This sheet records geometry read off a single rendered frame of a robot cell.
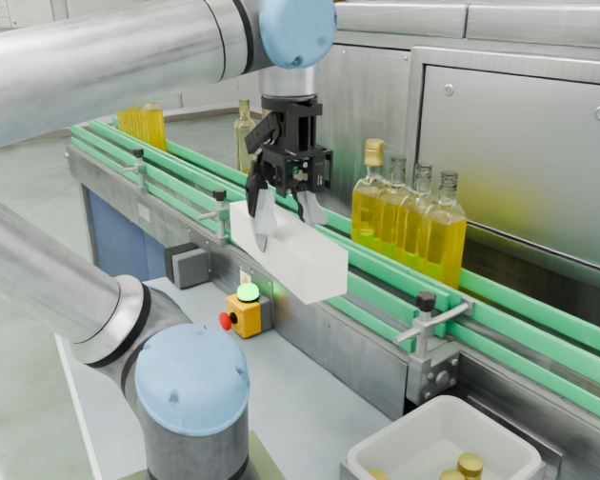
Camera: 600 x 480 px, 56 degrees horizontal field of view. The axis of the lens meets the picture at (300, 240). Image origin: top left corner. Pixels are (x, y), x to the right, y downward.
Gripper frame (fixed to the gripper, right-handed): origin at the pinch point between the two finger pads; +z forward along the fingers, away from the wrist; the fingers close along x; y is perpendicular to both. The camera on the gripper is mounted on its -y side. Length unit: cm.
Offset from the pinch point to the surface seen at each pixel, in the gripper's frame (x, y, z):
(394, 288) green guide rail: 24.0, -3.4, 16.0
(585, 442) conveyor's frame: 29.0, 32.6, 24.1
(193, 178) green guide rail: 13, -78, 14
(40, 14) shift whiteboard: 35, -592, -15
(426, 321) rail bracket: 16.7, 12.8, 12.0
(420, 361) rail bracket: 16.0, 13.2, 18.5
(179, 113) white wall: 176, -612, 101
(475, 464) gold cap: 16.0, 25.9, 27.6
